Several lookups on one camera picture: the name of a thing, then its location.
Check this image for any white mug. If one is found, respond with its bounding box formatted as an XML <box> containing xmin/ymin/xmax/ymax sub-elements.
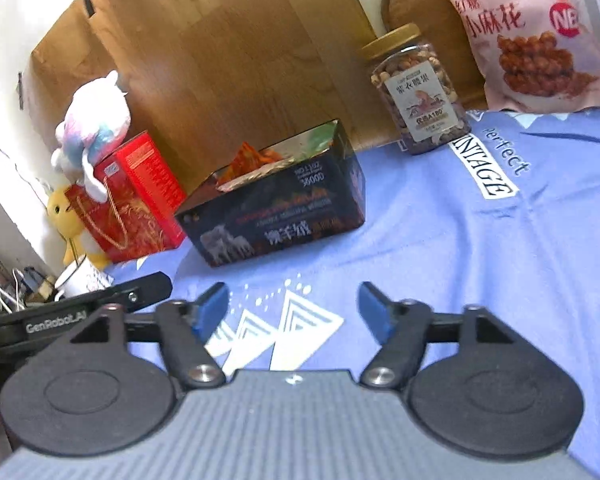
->
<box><xmin>53</xmin><ymin>255</ymin><xmax>114</xmax><ymax>301</ymax></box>

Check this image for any blue printed tablecloth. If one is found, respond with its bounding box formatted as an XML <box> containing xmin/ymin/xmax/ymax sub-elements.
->
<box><xmin>110</xmin><ymin>108</ymin><xmax>600</xmax><ymax>474</ymax></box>

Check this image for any red spicy snack packet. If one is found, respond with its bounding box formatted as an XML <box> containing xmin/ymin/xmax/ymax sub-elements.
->
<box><xmin>216</xmin><ymin>142</ymin><xmax>283</xmax><ymax>185</ymax></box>

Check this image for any pink snack bag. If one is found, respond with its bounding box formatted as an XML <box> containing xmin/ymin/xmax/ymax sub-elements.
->
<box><xmin>449</xmin><ymin>0</ymin><xmax>600</xmax><ymax>114</ymax></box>

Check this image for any red gift bag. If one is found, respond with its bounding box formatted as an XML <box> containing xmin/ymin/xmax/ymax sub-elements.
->
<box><xmin>65</xmin><ymin>131</ymin><xmax>185</xmax><ymax>263</ymax></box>

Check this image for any black sheep-print cardboard box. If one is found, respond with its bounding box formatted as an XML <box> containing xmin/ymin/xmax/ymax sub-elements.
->
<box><xmin>175</xmin><ymin>119</ymin><xmax>365</xmax><ymax>266</ymax></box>

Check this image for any yellow plush toy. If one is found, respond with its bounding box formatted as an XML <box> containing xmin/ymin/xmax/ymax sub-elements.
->
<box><xmin>46</xmin><ymin>188</ymin><xmax>110</xmax><ymax>270</ymax></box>

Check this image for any pastel plush toy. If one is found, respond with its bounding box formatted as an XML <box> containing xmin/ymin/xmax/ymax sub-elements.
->
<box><xmin>50</xmin><ymin>70</ymin><xmax>131</xmax><ymax>204</ymax></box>

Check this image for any glass nut jar gold lid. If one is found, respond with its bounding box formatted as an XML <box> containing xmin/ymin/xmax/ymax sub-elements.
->
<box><xmin>361</xmin><ymin>23</ymin><xmax>471</xmax><ymax>155</ymax></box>

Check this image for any wooden board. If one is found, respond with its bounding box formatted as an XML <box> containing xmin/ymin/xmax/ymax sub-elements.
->
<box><xmin>23</xmin><ymin>0</ymin><xmax>396</xmax><ymax>192</ymax></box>

